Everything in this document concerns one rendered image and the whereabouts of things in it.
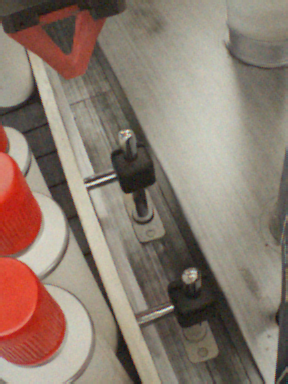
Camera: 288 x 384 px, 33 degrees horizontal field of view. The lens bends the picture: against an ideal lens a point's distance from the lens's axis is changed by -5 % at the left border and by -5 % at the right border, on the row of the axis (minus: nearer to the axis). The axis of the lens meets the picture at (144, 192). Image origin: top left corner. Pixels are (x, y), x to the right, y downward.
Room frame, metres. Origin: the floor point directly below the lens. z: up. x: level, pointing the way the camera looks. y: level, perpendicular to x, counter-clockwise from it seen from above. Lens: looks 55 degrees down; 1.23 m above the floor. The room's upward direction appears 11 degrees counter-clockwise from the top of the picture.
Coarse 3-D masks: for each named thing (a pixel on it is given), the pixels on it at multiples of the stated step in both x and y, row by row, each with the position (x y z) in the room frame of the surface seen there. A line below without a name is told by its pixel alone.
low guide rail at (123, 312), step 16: (32, 64) 0.41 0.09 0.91; (48, 80) 0.38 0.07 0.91; (48, 96) 0.35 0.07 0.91; (48, 112) 0.33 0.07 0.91; (64, 128) 0.31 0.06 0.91; (64, 144) 0.29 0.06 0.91; (64, 160) 0.27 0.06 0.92; (80, 176) 0.25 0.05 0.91; (80, 192) 0.24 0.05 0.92; (80, 208) 0.22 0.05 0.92; (96, 224) 0.20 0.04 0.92; (96, 240) 0.19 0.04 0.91; (96, 256) 0.18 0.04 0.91; (112, 272) 0.16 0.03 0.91; (112, 288) 0.15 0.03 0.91; (112, 304) 0.14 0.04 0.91; (128, 304) 0.14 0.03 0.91; (128, 320) 0.12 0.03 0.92; (128, 336) 0.11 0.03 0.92; (144, 352) 0.10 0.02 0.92; (144, 368) 0.09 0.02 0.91
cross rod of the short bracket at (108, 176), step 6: (108, 168) 0.26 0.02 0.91; (96, 174) 0.25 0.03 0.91; (102, 174) 0.25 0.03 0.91; (108, 174) 0.25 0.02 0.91; (114, 174) 0.25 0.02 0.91; (84, 180) 0.25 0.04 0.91; (90, 180) 0.25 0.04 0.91; (96, 180) 0.25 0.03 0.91; (102, 180) 0.25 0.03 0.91; (108, 180) 0.25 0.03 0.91; (114, 180) 0.25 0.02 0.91; (90, 186) 0.24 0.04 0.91; (96, 186) 0.24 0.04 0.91; (102, 186) 0.25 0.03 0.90
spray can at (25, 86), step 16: (0, 32) 0.39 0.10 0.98; (0, 48) 0.39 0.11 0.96; (16, 48) 0.40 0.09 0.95; (0, 64) 0.38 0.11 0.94; (16, 64) 0.39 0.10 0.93; (0, 80) 0.38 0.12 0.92; (16, 80) 0.39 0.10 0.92; (32, 80) 0.40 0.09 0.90; (0, 96) 0.39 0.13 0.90; (16, 96) 0.39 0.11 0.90; (32, 96) 0.39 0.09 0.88
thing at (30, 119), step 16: (0, 112) 0.39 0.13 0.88; (16, 112) 0.38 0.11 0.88; (32, 112) 0.37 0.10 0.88; (16, 128) 0.36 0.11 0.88; (32, 128) 0.35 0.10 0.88; (48, 128) 0.34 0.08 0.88; (32, 144) 0.33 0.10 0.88; (48, 144) 0.32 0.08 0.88; (48, 160) 0.30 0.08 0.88; (48, 176) 0.29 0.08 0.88; (64, 176) 0.28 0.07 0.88; (64, 192) 0.26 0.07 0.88; (64, 208) 0.25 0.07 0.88; (80, 224) 0.23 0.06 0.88; (80, 240) 0.21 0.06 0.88; (96, 272) 0.18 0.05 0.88; (128, 352) 0.11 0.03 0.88; (128, 368) 0.10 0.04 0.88
